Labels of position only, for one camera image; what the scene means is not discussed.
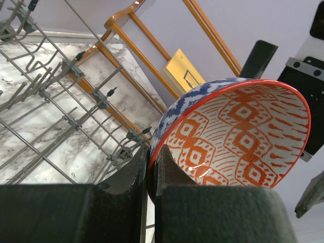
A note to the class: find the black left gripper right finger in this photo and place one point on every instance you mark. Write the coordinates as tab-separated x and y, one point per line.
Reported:
188	212

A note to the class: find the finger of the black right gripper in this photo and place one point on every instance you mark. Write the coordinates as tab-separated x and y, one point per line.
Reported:
312	195

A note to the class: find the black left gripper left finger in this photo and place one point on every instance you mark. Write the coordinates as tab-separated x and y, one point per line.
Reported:
112	211

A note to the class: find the red patterned bowl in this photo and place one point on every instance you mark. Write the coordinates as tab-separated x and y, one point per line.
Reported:
234	132

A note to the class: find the wooden dish drying rack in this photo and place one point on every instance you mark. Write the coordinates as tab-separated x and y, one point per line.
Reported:
134	44

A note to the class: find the yellow paper sheet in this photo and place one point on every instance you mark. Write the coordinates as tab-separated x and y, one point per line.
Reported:
182	73

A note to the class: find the grey wire dish rack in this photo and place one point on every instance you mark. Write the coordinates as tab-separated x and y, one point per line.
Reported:
52	131

